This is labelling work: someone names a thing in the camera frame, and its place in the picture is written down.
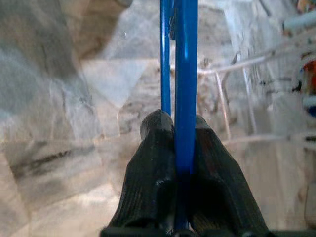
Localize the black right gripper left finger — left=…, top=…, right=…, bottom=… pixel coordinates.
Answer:
left=108, top=109, right=177, bottom=233

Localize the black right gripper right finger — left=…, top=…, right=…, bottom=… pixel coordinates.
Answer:
left=190, top=115, right=270, bottom=234

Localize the blue plastic hanger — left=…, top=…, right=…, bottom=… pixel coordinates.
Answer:
left=159, top=0, right=199, bottom=232

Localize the white folding table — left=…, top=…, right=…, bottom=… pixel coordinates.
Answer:
left=196, top=48, right=316, bottom=151

